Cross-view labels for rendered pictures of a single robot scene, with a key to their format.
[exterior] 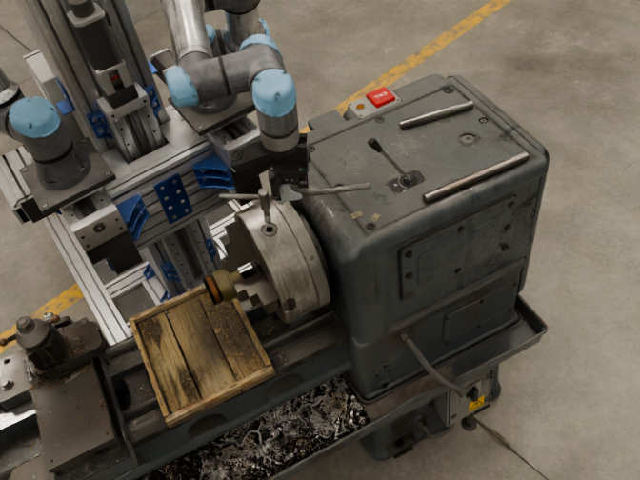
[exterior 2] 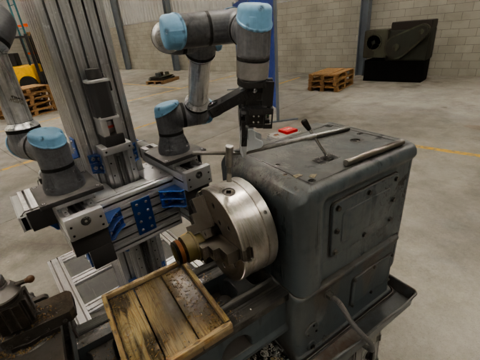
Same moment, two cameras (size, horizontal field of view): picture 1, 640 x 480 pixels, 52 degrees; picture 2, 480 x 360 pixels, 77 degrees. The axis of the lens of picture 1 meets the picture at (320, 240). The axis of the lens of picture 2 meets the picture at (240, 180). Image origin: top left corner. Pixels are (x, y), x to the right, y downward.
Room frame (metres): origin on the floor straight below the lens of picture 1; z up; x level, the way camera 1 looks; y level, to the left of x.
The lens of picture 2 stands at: (0.27, 0.25, 1.66)
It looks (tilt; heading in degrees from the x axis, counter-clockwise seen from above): 26 degrees down; 348
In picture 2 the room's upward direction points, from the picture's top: 5 degrees counter-clockwise
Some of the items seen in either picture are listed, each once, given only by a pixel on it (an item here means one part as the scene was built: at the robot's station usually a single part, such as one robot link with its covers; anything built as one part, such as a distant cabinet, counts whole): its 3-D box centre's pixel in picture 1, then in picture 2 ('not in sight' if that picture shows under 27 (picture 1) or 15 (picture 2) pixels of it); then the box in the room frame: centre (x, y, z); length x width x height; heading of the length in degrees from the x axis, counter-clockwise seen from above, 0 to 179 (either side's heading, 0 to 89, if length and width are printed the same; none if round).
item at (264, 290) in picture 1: (264, 295); (224, 251); (0.98, 0.16, 1.09); 0.12 x 0.11 x 0.05; 19
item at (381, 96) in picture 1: (380, 98); (288, 131); (1.45, -0.23, 1.26); 0.06 x 0.06 x 0.02; 19
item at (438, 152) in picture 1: (407, 200); (313, 192); (1.23, -0.26, 1.06); 0.59 x 0.48 x 0.39; 109
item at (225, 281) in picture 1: (225, 285); (188, 247); (1.04, 0.26, 1.08); 0.09 x 0.09 x 0.09; 19
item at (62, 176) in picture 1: (58, 159); (61, 175); (1.49, 0.69, 1.21); 0.15 x 0.15 x 0.10
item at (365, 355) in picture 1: (409, 324); (310, 304); (1.23, -0.25, 0.43); 0.60 x 0.48 x 0.86; 109
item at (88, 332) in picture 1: (65, 354); (34, 323); (0.97, 0.70, 0.99); 0.20 x 0.10 x 0.05; 109
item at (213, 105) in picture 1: (210, 86); (172, 140); (1.71, 0.25, 1.21); 0.15 x 0.15 x 0.10
